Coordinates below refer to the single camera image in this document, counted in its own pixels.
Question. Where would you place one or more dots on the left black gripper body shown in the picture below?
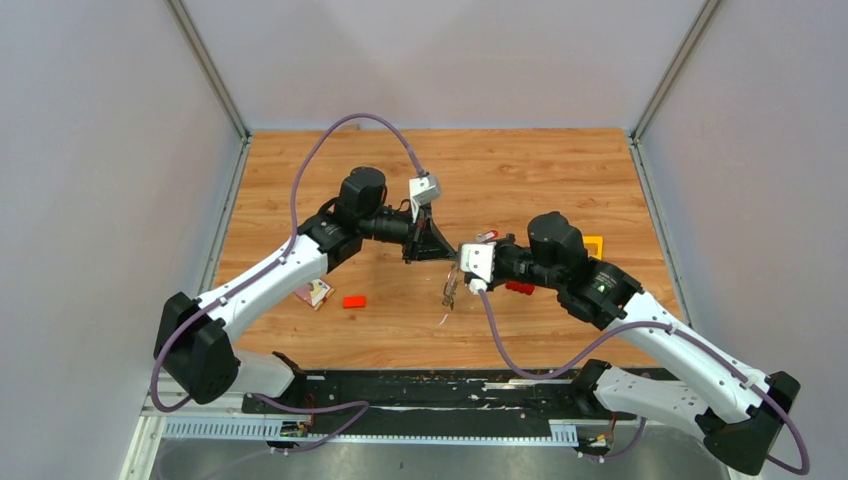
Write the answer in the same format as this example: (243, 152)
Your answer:
(414, 234)

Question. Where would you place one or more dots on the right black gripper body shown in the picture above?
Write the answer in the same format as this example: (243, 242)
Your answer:
(515, 263)

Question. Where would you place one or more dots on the metal keyring with keys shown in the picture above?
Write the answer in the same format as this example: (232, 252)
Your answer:
(451, 284)

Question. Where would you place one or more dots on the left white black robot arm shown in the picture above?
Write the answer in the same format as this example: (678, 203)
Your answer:
(196, 336)

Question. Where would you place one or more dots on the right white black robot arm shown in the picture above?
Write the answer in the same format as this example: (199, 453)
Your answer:
(737, 411)

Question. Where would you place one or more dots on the red white grid block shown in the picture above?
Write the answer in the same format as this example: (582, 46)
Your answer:
(519, 287)

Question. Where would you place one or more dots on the key with red tag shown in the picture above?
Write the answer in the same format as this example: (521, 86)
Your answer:
(489, 236)

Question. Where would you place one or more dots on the red rectangular block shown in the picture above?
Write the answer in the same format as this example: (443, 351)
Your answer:
(354, 302)

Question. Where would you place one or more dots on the yellow plastic triangle piece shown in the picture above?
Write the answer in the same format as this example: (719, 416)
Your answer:
(594, 245)

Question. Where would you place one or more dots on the pink picture card block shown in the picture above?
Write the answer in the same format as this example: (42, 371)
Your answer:
(315, 293)

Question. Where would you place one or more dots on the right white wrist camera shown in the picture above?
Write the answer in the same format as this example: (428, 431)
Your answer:
(476, 261)

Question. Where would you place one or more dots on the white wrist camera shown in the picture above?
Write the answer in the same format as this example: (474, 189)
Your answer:
(422, 191)
(476, 261)

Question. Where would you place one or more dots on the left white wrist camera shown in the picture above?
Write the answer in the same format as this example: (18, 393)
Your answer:
(422, 191)

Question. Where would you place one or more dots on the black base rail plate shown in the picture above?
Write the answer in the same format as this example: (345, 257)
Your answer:
(443, 402)

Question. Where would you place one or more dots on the white slotted cable duct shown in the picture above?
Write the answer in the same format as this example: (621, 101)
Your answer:
(281, 430)

